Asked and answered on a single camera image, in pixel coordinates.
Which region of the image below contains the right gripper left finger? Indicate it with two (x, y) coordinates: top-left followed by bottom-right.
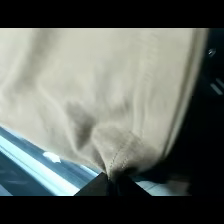
(73, 171), (110, 197)

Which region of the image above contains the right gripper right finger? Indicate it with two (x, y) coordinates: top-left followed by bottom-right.
(111, 173), (152, 197)

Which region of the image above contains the beige garment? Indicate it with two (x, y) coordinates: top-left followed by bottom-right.
(0, 27), (210, 181)

